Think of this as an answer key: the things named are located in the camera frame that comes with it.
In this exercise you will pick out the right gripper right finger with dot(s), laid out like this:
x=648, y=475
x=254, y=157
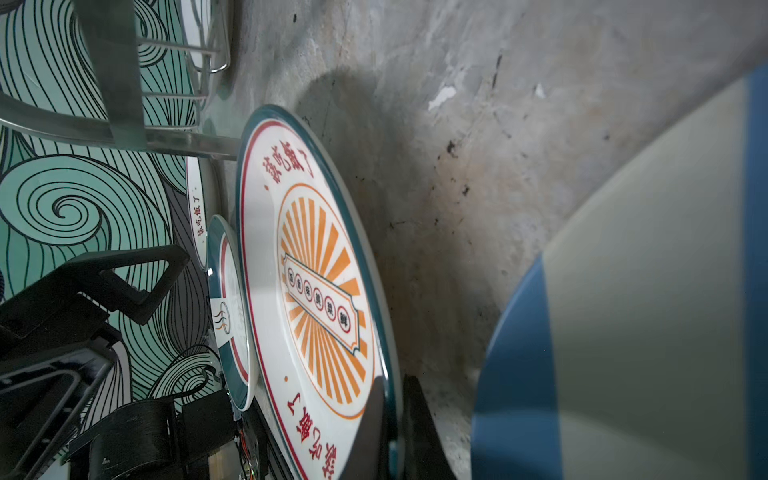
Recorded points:
x=424, y=455

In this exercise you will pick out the steel wire dish rack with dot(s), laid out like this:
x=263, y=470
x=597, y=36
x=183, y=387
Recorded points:
x=110, y=35

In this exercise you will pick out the blue striped plate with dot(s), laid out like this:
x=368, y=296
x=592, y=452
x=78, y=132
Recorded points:
x=636, y=345

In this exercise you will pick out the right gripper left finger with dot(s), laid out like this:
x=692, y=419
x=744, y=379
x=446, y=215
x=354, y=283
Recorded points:
x=365, y=456

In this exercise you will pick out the green red rimmed plate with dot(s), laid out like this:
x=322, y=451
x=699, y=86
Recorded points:
x=231, y=323

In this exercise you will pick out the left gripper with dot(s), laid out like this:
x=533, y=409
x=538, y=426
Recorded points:
x=54, y=359

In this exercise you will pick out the orange sunburst plate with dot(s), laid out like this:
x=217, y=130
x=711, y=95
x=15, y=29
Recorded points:
x=319, y=315
x=196, y=177

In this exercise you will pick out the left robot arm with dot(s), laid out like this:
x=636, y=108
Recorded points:
x=169, y=437

